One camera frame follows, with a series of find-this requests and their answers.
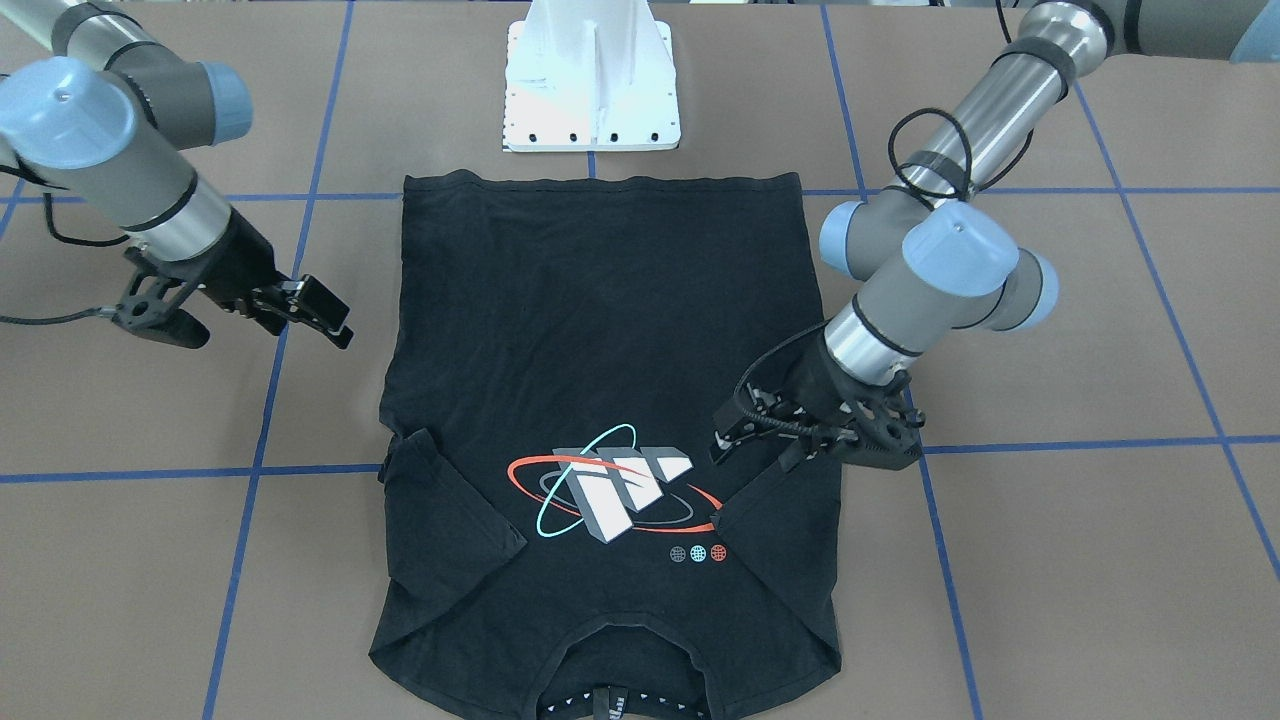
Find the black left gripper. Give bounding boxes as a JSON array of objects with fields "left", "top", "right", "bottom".
[{"left": 709, "top": 333, "right": 881, "bottom": 473}]

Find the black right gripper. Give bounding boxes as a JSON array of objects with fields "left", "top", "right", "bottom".
[{"left": 191, "top": 210, "right": 355, "bottom": 350}]

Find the black graphic t-shirt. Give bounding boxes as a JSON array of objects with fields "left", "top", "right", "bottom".
[{"left": 367, "top": 170, "right": 842, "bottom": 719}]

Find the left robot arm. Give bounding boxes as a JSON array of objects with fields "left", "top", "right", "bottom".
[{"left": 709, "top": 1, "right": 1277, "bottom": 470}]

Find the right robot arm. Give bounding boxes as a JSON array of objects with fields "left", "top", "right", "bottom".
[{"left": 1, "top": 1, "right": 353, "bottom": 348}]

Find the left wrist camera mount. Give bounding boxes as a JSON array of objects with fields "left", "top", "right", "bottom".
[{"left": 833, "top": 369, "right": 925, "bottom": 471}]

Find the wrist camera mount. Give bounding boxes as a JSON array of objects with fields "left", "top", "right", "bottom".
[
  {"left": 110, "top": 256, "right": 210, "bottom": 348},
  {"left": 833, "top": 369, "right": 925, "bottom": 471}
]

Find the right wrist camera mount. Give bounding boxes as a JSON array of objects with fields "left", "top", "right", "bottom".
[{"left": 110, "top": 256, "right": 210, "bottom": 348}]

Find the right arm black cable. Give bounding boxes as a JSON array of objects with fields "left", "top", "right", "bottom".
[{"left": 0, "top": 176, "right": 136, "bottom": 325}]

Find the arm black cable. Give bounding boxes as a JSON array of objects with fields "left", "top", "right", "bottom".
[
  {"left": 884, "top": 0, "right": 1036, "bottom": 206},
  {"left": 0, "top": 176, "right": 136, "bottom": 325}
]

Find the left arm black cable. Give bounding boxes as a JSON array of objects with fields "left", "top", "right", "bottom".
[{"left": 884, "top": 0, "right": 1036, "bottom": 206}]

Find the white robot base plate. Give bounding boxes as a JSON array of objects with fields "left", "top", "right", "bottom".
[{"left": 502, "top": 1, "right": 682, "bottom": 152}]

